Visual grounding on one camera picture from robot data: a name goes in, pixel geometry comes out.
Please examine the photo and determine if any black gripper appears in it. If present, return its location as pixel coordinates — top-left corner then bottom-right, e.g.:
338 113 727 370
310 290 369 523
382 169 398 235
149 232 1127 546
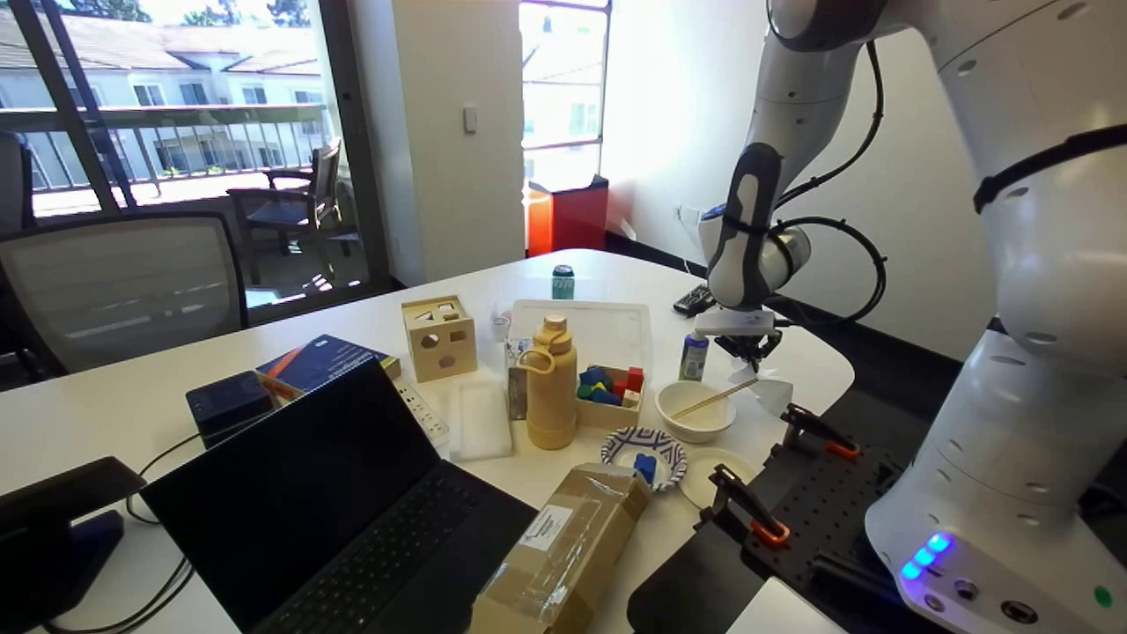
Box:
714 330 782 367

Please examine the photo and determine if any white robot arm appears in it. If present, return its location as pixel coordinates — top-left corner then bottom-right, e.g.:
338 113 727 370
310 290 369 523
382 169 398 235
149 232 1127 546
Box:
708 0 1127 634

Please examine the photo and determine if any wooden stick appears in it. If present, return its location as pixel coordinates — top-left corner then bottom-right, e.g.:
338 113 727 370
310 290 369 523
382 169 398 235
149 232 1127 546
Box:
681 377 762 415

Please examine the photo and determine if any small spray bottle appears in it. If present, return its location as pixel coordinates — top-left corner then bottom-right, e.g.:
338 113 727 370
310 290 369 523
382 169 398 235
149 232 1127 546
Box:
681 335 708 381

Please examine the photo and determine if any black phone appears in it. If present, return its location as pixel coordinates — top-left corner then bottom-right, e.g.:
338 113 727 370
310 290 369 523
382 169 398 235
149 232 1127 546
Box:
673 287 714 318

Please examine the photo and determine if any white bowl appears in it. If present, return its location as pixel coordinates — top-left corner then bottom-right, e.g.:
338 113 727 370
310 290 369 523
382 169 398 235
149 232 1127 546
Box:
654 381 738 443

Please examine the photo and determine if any black orange clamp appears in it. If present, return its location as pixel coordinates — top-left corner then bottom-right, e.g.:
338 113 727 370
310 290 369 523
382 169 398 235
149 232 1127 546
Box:
711 465 789 549
782 403 863 463

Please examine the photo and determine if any white round lid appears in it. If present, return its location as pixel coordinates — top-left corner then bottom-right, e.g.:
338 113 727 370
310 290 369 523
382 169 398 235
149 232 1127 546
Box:
681 451 753 511

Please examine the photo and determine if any blue patterned plate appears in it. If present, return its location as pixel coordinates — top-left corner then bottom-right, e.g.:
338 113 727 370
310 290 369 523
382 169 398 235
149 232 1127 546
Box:
604 428 686 493

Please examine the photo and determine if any wooden tray of blocks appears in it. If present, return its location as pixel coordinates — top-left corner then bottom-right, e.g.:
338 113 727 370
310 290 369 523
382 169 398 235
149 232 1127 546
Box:
578 367 646 430

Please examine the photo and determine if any black mounting board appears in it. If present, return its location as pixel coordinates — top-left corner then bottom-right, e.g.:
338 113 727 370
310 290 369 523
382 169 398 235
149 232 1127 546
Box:
626 390 944 634

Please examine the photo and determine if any yellow water bottle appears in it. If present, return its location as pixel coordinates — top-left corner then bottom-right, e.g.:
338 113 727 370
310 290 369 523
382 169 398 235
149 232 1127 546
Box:
526 313 578 451

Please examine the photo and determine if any teal can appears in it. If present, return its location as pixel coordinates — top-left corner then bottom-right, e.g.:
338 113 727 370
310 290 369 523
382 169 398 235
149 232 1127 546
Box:
552 266 576 299

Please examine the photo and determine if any red box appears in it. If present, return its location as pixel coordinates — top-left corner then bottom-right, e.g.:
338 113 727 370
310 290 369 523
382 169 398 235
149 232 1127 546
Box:
526 176 611 253

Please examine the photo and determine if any cardboard box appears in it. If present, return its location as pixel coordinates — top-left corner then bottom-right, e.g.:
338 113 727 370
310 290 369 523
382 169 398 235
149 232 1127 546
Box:
469 463 651 634

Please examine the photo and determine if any wooden shape sorter cube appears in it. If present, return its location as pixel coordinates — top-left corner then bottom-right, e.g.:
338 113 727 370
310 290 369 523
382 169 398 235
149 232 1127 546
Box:
402 296 477 381

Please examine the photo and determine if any blue book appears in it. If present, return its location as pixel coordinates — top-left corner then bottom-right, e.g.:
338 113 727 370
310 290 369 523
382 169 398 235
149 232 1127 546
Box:
256 335 398 403

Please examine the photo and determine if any black laptop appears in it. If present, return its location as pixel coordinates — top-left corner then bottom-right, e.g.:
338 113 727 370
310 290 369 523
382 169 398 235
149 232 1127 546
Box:
145 363 537 634

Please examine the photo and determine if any black notebook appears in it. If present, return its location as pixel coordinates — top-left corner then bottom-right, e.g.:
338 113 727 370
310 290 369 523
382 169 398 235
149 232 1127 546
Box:
186 370 275 443

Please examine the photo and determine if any grey office chair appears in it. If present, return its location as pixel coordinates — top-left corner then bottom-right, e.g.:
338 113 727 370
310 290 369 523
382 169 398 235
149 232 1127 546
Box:
0 212 248 374

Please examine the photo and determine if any black monitor stand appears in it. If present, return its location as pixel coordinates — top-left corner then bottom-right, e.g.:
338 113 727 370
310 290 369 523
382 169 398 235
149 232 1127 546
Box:
0 459 141 634

